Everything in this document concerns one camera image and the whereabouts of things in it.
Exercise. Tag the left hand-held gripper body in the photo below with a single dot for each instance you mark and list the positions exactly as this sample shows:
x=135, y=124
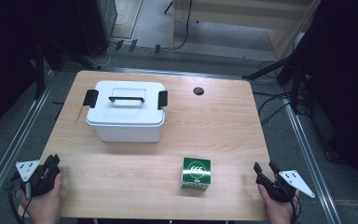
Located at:
x=38, y=180

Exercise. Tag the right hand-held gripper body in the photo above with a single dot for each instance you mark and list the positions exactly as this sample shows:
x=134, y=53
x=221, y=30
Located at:
x=284, y=186

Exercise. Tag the green square carton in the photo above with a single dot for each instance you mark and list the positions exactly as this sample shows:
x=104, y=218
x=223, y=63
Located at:
x=196, y=173

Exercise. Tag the white plastic storage box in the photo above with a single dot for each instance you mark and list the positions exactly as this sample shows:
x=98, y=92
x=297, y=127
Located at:
x=127, y=133

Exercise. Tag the person's right hand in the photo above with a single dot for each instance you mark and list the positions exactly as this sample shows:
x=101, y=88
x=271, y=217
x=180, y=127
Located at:
x=278, y=211

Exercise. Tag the person's left hand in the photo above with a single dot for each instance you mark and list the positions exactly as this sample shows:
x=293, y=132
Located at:
x=45, y=207

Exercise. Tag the black metal stand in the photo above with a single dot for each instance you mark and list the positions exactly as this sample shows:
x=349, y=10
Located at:
x=38, y=71
x=292, y=65

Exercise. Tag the black cabinet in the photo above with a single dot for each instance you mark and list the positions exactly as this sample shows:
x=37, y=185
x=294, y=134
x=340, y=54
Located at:
x=99, y=21

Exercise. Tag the light wooden furniture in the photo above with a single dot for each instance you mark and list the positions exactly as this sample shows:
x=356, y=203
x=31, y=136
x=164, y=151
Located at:
x=245, y=15

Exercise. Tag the metal floor rail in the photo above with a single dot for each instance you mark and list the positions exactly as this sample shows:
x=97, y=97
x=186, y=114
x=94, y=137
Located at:
x=9, y=155
x=310, y=161

